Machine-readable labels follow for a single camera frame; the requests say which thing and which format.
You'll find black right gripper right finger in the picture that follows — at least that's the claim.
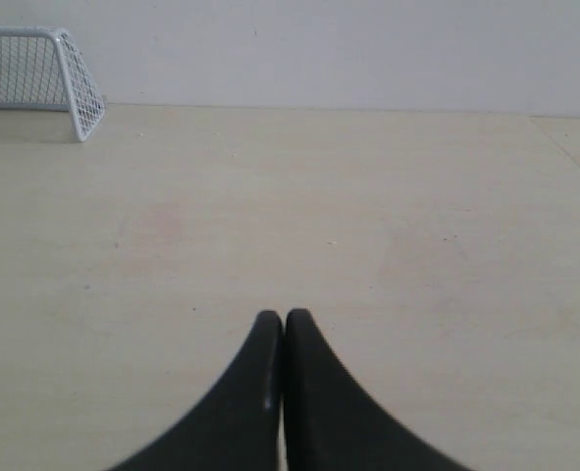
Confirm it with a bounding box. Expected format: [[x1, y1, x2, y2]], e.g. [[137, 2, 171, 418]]
[[283, 309, 466, 470]]

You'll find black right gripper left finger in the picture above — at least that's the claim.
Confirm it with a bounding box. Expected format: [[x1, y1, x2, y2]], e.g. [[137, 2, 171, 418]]
[[114, 310, 284, 470]]

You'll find white mini soccer goal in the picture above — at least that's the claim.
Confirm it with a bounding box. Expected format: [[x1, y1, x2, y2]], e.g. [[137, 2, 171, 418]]
[[0, 26, 106, 142]]

